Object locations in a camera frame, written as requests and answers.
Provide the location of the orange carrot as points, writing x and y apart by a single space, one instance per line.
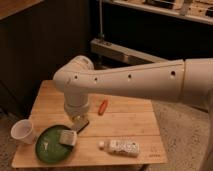
103 107

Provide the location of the background shelf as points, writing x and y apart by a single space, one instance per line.
200 11

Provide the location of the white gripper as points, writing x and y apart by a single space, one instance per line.
76 113

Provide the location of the grey sponge block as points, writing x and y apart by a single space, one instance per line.
68 137

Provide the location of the wooden folding table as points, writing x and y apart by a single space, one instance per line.
124 118

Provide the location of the green plate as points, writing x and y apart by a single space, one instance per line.
48 149

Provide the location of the white plastic bottle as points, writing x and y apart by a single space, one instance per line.
120 147

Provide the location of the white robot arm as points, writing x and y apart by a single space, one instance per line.
186 81

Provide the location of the white paper cup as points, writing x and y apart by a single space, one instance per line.
23 131

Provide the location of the dark rectangular block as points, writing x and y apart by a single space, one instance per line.
80 125

